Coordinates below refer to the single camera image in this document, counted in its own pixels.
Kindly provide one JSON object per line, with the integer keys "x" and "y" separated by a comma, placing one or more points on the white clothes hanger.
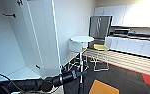
{"x": 81, "y": 76}

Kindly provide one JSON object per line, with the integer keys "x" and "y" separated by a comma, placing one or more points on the white wardrobe door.
{"x": 44, "y": 33}

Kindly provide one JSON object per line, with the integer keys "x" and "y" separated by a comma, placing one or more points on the yellow chair white legs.
{"x": 101, "y": 47}

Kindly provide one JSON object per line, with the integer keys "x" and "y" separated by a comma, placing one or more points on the round white table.
{"x": 81, "y": 39}

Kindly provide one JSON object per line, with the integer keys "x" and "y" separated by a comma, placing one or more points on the white drawer unit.
{"x": 22, "y": 72}

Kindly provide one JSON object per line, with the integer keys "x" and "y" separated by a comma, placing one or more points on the stainless steel refrigerator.
{"x": 99, "y": 28}

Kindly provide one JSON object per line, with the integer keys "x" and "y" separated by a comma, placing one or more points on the black microwave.
{"x": 120, "y": 32}

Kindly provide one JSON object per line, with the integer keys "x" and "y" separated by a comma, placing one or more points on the white lower kitchen cabinets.
{"x": 134, "y": 46}

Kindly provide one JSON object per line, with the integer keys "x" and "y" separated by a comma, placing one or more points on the white kitchen cabinets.
{"x": 134, "y": 46}
{"x": 121, "y": 15}

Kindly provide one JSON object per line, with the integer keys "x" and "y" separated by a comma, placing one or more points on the white upper kitchen cabinets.
{"x": 121, "y": 15}

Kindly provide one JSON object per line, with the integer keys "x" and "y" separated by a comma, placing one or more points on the white wardrobe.
{"x": 4, "y": 40}

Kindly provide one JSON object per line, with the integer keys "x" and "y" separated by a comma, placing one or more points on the black wardrobe rail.
{"x": 9, "y": 15}

